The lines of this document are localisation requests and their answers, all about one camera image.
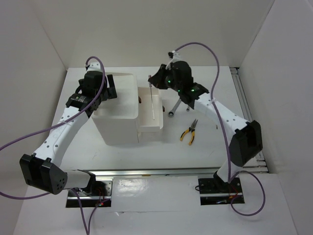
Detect aluminium front rail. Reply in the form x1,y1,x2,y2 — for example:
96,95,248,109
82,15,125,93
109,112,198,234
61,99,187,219
87,167,217,179

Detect red handle long screwdriver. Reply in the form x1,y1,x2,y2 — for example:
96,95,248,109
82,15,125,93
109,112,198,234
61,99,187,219
148,75,155,120

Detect white bottom drawer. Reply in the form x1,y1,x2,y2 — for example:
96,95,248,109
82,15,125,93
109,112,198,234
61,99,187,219
137,132,142,142

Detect white drawer cabinet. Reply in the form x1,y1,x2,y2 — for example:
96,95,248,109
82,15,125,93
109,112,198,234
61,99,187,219
91,72,139,146

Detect yellow black needle-nose pliers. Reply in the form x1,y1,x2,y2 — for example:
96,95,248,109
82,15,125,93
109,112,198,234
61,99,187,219
179,118,198,146

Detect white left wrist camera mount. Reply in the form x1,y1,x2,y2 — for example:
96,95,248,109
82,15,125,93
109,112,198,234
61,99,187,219
86,62,102,72

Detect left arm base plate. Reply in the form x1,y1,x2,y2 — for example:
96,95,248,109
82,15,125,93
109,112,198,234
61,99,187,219
65,176,113,208

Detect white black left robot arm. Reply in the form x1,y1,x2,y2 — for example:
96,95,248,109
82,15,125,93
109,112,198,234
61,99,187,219
20,62,164,195

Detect large silver ratchet wrench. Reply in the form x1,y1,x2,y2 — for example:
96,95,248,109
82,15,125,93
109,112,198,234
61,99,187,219
168,99,181,118

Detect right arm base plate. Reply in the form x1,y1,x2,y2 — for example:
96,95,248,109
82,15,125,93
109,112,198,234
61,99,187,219
195,178,245,206

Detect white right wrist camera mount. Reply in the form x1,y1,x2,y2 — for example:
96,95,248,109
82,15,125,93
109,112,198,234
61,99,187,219
166,50,181,70

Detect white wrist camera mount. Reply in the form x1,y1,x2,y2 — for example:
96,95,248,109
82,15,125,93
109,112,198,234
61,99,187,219
166,50,181,70
86,62,102,72

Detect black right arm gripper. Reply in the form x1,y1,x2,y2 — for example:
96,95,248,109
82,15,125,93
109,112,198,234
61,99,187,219
149,64,182,92

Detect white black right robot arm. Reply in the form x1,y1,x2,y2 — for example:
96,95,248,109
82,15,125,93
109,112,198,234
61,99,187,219
165,61,263,192

